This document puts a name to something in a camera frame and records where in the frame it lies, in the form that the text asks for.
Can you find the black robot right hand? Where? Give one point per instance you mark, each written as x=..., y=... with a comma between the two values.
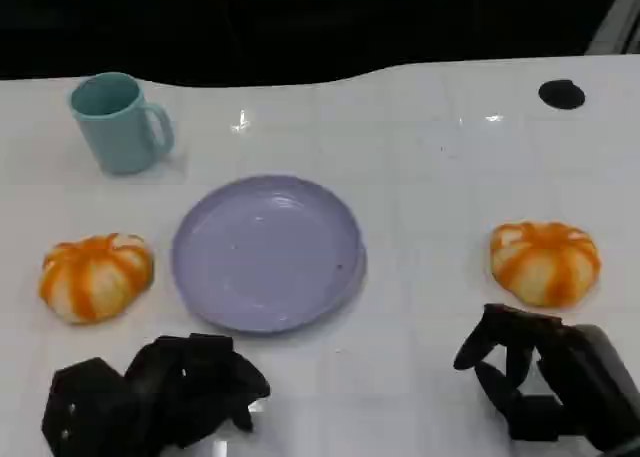
x=575, y=372

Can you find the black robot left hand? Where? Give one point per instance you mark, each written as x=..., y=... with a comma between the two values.
x=200, y=377

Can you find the orange and white bread roll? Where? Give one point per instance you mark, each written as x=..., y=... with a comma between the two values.
x=545, y=262
x=95, y=279

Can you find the lilac plate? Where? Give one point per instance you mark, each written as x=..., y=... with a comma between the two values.
x=267, y=254

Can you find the pale green mug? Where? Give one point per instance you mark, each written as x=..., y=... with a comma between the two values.
x=117, y=127

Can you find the black round table grommet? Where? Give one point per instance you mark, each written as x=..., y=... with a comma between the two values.
x=561, y=94

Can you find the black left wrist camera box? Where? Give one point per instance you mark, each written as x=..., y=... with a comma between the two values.
x=85, y=407

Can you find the grey metal frame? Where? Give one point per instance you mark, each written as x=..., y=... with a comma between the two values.
x=617, y=22

